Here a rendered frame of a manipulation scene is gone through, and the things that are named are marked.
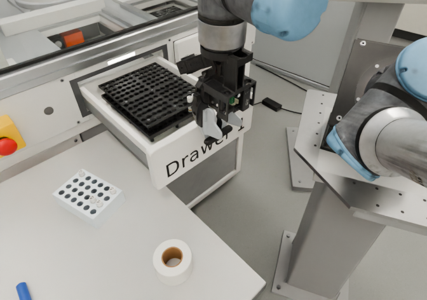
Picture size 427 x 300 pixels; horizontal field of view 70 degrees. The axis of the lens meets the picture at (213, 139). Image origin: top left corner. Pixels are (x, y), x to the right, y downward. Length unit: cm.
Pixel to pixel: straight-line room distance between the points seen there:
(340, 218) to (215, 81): 62
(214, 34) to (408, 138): 30
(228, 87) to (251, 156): 137
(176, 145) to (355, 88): 46
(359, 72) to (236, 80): 41
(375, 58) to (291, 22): 51
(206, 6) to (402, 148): 33
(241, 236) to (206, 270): 92
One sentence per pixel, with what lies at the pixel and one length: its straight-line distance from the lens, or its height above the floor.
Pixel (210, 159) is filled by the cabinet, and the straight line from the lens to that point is 141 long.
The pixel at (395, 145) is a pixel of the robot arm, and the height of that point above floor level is 103.
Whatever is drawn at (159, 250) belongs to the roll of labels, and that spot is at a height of 80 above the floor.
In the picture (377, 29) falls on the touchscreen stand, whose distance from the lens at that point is 150.
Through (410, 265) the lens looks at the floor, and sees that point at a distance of 170.
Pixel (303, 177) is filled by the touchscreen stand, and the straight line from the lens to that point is 175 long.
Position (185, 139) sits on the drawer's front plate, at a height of 91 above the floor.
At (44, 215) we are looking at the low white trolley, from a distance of 76.
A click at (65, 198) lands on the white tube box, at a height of 80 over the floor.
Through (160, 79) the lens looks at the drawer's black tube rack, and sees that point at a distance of 82.
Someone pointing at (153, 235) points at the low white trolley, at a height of 76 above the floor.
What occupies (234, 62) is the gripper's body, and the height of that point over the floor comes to 110.
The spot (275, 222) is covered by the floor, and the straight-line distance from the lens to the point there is 159.
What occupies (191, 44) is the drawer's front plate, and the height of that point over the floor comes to 91.
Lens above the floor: 132
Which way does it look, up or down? 43 degrees down
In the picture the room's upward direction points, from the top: straight up
